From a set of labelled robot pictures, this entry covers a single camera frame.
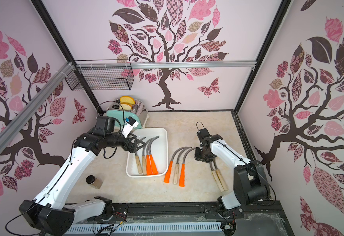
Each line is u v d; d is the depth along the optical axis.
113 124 0.59
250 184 0.43
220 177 0.84
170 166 0.89
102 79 1.22
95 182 0.77
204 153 0.74
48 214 0.36
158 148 0.98
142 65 0.94
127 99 1.00
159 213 0.75
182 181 0.83
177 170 0.87
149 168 0.88
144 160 0.92
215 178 0.83
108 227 0.73
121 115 0.96
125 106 0.97
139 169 0.87
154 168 0.88
